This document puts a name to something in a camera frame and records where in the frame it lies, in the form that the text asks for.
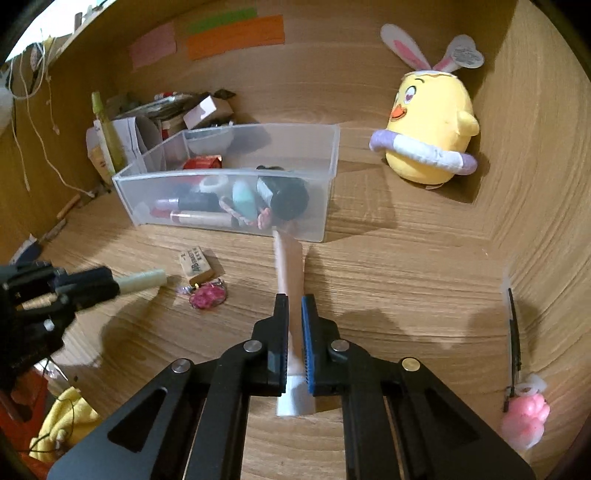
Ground pink sticky note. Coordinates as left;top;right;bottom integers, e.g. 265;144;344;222
129;21;177;70

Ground black pink lipstick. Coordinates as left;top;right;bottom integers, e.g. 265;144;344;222
152;193;222;213

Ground white cable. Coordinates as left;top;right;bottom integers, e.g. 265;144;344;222
9;32;95;199

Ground dark green glass bottle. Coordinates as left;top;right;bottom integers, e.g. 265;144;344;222
255;165;310;222

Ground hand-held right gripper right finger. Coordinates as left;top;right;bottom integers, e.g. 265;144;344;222
301;295;536;480

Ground clear plastic storage box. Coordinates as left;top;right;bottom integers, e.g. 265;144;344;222
112;122;341;243

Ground white gauze roll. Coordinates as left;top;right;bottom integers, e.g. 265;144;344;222
198;174;230;193

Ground yellow-green spray bottle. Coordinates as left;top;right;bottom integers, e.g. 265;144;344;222
91;91;126;174

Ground red foil packet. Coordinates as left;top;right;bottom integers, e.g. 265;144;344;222
182;156;223;171

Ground pale green tube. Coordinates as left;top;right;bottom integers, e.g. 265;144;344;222
115;269;168;295

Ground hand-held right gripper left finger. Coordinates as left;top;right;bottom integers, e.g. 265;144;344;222
46;293;291;480

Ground pink cosmetic tube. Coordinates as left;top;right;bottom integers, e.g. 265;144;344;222
271;228;317;418

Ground orange sticky note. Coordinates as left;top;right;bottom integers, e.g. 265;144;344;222
186;14;286;61

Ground yellow chick plush toy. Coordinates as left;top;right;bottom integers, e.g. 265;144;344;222
368;23;485;188

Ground beige tube with red cap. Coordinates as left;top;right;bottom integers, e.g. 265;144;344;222
150;209;236;228

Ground wooden stick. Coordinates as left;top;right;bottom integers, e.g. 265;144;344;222
56;196;81;221

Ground yellow cloth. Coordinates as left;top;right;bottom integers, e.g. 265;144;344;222
30;387;100;462

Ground white paper sheets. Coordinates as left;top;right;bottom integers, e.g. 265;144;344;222
86;115;162;185

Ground pink braided bracelet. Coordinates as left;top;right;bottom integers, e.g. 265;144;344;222
219;196;273;230

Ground green sticky note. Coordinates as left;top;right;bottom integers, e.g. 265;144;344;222
187;7;258;35

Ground red stool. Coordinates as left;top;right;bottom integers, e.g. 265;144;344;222
0;369;47;448

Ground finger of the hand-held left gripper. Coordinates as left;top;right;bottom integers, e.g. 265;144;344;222
51;265;122;310

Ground pink keychain charm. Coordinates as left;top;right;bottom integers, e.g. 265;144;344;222
175;279;228;311

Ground pink paw pen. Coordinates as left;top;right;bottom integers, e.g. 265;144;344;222
502;276;551;450

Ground tan printed block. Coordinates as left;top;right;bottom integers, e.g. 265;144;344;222
178;246;218;285

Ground mint green tube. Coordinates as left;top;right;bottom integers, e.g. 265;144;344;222
232;179;259;227

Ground white cardboard box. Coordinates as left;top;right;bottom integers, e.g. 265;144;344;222
183;95;235;130

